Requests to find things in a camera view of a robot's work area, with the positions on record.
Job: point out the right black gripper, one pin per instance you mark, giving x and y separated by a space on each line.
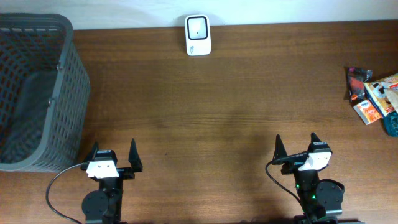
288 168

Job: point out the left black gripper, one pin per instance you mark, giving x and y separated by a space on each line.
125 171

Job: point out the small orange box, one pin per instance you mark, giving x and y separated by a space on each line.
367 112

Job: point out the silver foil packet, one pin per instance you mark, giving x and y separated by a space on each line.
356 77

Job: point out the blue mouthwash bottle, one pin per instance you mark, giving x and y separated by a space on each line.
391 124

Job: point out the yellow wet wipes pack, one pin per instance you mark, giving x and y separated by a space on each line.
376 92

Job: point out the beige snack pouch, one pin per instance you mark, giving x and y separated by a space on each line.
392 96

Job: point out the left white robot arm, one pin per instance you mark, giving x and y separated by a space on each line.
104 205

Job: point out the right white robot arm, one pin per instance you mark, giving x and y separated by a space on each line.
221 176

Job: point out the white barcode scanner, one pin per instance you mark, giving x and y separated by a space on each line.
197 35

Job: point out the dark grey plastic basket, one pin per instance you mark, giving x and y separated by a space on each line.
44 93

